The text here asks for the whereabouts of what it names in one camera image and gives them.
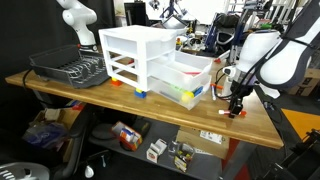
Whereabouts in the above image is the white drawer cabinet frame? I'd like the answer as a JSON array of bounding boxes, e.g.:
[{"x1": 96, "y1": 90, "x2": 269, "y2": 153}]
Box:
[{"x1": 98, "y1": 25, "x2": 185, "y2": 91}]

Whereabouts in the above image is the black cable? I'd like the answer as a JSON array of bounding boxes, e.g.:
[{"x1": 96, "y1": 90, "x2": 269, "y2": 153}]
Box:
[{"x1": 21, "y1": 68, "x2": 34, "y2": 90}]

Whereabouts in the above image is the white pen holder cup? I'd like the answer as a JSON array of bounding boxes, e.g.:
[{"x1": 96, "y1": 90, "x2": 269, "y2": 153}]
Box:
[{"x1": 222, "y1": 77, "x2": 232, "y2": 97}]

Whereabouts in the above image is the yellow ball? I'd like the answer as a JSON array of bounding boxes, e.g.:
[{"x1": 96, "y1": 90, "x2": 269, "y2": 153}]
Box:
[{"x1": 181, "y1": 91, "x2": 194, "y2": 102}]

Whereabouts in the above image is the red yellow toy block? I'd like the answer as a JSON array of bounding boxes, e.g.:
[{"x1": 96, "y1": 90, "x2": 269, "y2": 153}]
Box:
[{"x1": 111, "y1": 77, "x2": 123, "y2": 86}]

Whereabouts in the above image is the dark grey dish rack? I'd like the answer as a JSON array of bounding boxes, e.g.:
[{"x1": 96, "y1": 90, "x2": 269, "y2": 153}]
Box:
[{"x1": 29, "y1": 45, "x2": 109, "y2": 89}]

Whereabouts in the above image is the cardboard box right background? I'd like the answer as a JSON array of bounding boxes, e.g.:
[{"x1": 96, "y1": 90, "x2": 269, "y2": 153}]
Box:
[{"x1": 288, "y1": 68, "x2": 320, "y2": 96}]

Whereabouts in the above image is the cardboard box on shelf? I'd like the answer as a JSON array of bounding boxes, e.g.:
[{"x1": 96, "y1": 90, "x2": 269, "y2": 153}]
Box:
[{"x1": 176, "y1": 126, "x2": 229, "y2": 159}]

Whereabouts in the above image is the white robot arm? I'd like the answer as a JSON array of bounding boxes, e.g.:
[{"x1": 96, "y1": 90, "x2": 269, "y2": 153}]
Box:
[{"x1": 225, "y1": 0, "x2": 320, "y2": 118}]

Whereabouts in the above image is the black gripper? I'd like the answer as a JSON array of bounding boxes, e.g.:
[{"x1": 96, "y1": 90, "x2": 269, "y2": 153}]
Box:
[{"x1": 228, "y1": 81, "x2": 253, "y2": 118}]

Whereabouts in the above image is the clear bottom drawer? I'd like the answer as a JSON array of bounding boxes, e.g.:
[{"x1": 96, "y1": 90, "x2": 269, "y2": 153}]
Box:
[{"x1": 148, "y1": 76, "x2": 211, "y2": 110}]

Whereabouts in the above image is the blue yellow toy block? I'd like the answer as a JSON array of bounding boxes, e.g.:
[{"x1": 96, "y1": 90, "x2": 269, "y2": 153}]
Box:
[{"x1": 134, "y1": 88, "x2": 147, "y2": 98}]

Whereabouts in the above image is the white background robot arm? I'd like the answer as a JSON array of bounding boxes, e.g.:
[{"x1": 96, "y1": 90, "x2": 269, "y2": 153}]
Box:
[{"x1": 56, "y1": 0, "x2": 97, "y2": 52}]

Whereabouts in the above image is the white middle drawer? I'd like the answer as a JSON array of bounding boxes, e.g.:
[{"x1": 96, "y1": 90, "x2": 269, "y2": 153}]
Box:
[{"x1": 147, "y1": 51, "x2": 212, "y2": 90}]

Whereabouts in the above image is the small white box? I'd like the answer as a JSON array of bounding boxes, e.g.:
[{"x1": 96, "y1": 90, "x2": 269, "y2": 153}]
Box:
[{"x1": 146, "y1": 139, "x2": 167, "y2": 163}]

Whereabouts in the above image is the orange marker behind cup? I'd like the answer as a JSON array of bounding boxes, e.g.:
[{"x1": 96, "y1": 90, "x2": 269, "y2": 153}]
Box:
[{"x1": 211, "y1": 83, "x2": 223, "y2": 89}]

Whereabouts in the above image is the clear jar with items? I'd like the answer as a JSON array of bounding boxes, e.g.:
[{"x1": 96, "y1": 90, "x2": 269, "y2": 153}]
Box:
[{"x1": 174, "y1": 143, "x2": 195, "y2": 172}]

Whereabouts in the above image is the red marker white cap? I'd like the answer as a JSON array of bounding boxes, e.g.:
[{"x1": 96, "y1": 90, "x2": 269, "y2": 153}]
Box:
[{"x1": 218, "y1": 110, "x2": 247, "y2": 116}]

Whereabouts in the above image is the colourful small carton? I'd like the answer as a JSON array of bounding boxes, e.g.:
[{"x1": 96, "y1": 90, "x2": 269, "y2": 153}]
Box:
[{"x1": 111, "y1": 121, "x2": 143, "y2": 151}]

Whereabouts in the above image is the black office chair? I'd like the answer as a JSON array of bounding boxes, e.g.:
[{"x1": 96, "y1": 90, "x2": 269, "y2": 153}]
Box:
[{"x1": 214, "y1": 13, "x2": 240, "y2": 54}]

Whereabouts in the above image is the white marker blue tip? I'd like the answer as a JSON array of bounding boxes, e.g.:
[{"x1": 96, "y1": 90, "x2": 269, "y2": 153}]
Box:
[{"x1": 211, "y1": 86, "x2": 216, "y2": 101}]

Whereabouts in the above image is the red marker in drawer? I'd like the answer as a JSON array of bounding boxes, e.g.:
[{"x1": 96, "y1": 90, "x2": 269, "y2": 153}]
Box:
[{"x1": 183, "y1": 72, "x2": 201, "y2": 75}]

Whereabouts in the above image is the brown box under table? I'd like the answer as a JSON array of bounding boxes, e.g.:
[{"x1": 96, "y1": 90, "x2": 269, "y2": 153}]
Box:
[{"x1": 23, "y1": 108, "x2": 80, "y2": 162}]

